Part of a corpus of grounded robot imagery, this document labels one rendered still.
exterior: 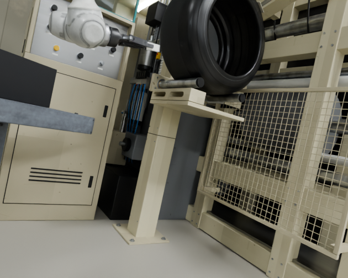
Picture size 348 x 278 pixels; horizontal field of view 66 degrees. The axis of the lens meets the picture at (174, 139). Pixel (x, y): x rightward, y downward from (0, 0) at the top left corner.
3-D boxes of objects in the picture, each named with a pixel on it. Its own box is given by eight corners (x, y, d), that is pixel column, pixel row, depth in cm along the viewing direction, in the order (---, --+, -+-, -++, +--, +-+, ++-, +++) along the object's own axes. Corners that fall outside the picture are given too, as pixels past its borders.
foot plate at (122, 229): (111, 225, 168) (112, 222, 168) (148, 224, 183) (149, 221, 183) (128, 245, 145) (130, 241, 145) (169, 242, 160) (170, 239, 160)
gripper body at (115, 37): (111, 23, 102) (133, 30, 108) (104, 28, 109) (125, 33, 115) (110, 43, 103) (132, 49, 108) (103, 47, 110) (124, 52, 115)
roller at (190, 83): (157, 86, 147) (159, 79, 147) (163, 90, 149) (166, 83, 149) (195, 84, 118) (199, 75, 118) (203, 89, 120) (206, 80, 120)
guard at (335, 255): (196, 191, 179) (219, 89, 178) (198, 191, 180) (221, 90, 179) (336, 260, 105) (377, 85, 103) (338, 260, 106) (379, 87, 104)
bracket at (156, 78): (148, 90, 147) (152, 73, 147) (203, 107, 169) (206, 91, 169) (151, 90, 144) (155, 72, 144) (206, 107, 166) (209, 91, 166)
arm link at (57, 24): (87, 45, 109) (96, 49, 99) (45, 36, 100) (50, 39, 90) (91, 17, 106) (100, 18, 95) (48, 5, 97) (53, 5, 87)
